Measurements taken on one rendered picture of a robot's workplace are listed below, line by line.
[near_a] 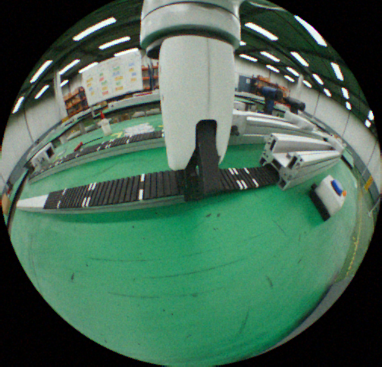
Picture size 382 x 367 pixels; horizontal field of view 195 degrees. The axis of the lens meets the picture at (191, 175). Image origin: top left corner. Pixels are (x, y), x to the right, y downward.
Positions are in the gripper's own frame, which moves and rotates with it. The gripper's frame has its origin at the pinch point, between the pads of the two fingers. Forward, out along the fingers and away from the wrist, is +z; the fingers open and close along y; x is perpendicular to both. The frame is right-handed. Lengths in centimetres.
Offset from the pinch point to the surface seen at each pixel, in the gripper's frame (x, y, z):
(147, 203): -7.3, 1.8, 2.8
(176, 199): -2.7, 1.9, 2.8
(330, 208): 27.0, 15.3, 0.6
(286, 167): 19.0, 2.3, -0.7
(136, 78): -63, -279, -44
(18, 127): -1081, -454, -241
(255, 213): 9.5, 7.0, 4.0
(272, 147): 20.0, -3.6, -1.5
